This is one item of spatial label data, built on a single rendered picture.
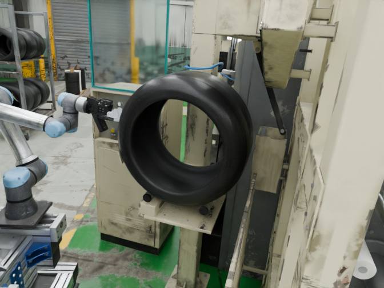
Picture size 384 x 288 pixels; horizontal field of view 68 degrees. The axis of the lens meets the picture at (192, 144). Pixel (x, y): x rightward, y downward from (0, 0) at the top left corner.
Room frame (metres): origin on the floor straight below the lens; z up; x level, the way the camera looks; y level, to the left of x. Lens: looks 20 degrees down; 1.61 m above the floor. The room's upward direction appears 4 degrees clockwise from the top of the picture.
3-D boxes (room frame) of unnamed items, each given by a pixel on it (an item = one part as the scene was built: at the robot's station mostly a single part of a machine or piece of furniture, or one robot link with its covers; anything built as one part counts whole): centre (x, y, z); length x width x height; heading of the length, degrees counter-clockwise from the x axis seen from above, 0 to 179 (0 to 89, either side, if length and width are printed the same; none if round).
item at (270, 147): (1.43, -0.41, 1.05); 0.20 x 0.15 x 0.30; 164
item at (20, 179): (1.28, 0.86, 0.88); 0.13 x 0.12 x 0.14; 179
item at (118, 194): (2.08, 0.41, 0.63); 0.56 x 0.41 x 1.27; 74
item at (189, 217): (1.32, 0.01, 0.80); 0.37 x 0.36 x 0.02; 74
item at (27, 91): (4.69, 2.89, 0.96); 1.36 x 0.71 x 1.92; 4
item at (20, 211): (1.27, 0.86, 0.77); 0.15 x 0.15 x 0.10
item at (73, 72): (7.68, 3.24, 0.38); 1.20 x 0.80 x 0.76; 12
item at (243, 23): (1.12, -0.24, 1.71); 0.61 x 0.25 x 0.15; 164
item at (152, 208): (1.36, 0.15, 0.83); 0.36 x 0.09 x 0.06; 164
